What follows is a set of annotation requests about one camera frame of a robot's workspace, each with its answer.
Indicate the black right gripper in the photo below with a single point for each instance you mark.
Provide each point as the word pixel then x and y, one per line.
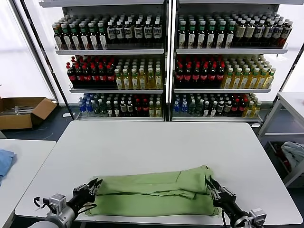
pixel 229 204

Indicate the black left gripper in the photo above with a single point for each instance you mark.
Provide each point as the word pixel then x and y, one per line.
pixel 79 198

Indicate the green polo shirt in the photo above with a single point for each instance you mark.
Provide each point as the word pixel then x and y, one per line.
pixel 154 204

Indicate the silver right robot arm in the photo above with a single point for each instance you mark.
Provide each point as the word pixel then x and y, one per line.
pixel 242 222

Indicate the black storage crate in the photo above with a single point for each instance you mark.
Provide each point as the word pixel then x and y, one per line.
pixel 275 154

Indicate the red cloth piece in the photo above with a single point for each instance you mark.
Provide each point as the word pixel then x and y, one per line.
pixel 285 163

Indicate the white paper scrap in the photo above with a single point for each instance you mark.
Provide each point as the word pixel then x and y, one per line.
pixel 66 115

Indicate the small green-tinted bottle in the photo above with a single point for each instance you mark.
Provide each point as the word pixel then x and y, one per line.
pixel 200 108
pixel 192 108
pixel 102 108
pixel 96 108

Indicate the small dark drink bottle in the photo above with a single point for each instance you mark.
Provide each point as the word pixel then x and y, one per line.
pixel 116 110
pixel 129 109
pixel 109 110
pixel 221 108
pixel 123 109
pixel 213 109
pixel 228 108
pixel 206 109

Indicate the small blue drink bottle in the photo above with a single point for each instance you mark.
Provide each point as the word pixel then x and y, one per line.
pixel 177 107
pixel 82 107
pixel 184 107
pixel 89 107

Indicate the small red-label cola bottle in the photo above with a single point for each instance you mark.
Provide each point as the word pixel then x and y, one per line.
pixel 235 108
pixel 242 108
pixel 138 109
pixel 145 109

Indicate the grey crumpled cloth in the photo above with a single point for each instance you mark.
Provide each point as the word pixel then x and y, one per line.
pixel 293 152

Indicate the small yellow drink bottle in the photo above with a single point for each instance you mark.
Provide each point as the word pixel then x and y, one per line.
pixel 152 110
pixel 158 110
pixel 249 110
pixel 256 110

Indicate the blue folded cloth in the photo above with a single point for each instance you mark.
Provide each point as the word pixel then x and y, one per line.
pixel 6 161

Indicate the brown cardboard box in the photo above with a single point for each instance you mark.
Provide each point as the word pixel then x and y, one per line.
pixel 14 121

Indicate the clear packets in box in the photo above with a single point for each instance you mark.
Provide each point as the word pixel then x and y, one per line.
pixel 21 109

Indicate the yellow tea bottle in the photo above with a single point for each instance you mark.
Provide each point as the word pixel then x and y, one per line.
pixel 151 82
pixel 135 82
pixel 227 82
pixel 253 82
pixel 235 82
pixel 244 82
pixel 143 82
pixel 119 82
pixel 261 82
pixel 159 82
pixel 127 82
pixel 269 80

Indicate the white metal side table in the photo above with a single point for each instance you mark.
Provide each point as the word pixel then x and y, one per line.
pixel 292 101

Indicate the white bottle shelf rack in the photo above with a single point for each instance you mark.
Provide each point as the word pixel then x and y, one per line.
pixel 230 50
pixel 109 51

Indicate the green-cap dark tea bottle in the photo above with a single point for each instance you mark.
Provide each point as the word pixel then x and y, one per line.
pixel 192 38
pixel 59 39
pixel 67 40
pixel 84 40
pixel 102 39
pixel 221 38
pixel 75 40
pixel 230 38
pixel 211 38
pixel 201 38
pixel 93 40
pixel 182 38

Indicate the white-cap blue-label drink bottle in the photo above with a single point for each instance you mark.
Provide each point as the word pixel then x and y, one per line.
pixel 138 32
pixel 268 32
pixel 111 32
pixel 276 32
pixel 157 31
pixel 259 32
pixel 148 32
pixel 119 32
pixel 128 32

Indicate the white-cap beige-label drink bottle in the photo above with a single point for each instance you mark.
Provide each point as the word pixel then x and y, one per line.
pixel 249 32
pixel 240 32

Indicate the white-cap dark red bottle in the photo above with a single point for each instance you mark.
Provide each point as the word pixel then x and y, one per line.
pixel 286 32

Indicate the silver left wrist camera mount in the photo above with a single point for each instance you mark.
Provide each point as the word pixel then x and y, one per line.
pixel 57 202

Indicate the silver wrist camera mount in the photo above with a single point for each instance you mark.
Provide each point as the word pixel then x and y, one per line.
pixel 257 215
pixel 57 202

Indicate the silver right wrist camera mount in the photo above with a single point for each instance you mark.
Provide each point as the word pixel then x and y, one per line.
pixel 257 215

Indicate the black slanted frame pole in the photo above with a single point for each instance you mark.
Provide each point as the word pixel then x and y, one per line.
pixel 47 59
pixel 290 71

